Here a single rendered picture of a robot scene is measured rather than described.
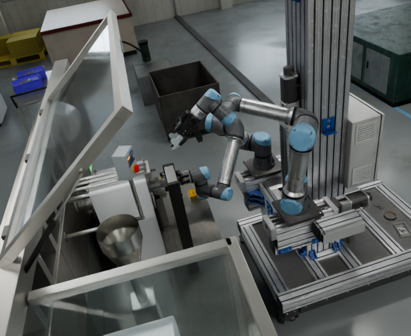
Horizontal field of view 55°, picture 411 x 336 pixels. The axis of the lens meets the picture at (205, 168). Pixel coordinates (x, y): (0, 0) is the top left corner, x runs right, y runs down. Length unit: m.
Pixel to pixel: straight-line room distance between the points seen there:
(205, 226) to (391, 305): 1.43
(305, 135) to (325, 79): 0.44
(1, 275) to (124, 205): 0.71
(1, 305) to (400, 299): 2.51
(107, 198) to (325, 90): 1.25
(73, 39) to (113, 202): 6.67
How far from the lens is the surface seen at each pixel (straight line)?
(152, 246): 1.89
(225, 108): 1.93
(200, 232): 2.14
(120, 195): 1.69
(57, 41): 8.24
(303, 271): 2.83
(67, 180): 0.99
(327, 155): 2.42
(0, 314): 1.06
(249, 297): 0.95
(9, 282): 1.12
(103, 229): 1.37
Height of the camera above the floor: 2.36
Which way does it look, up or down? 34 degrees down
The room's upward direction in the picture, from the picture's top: 10 degrees counter-clockwise
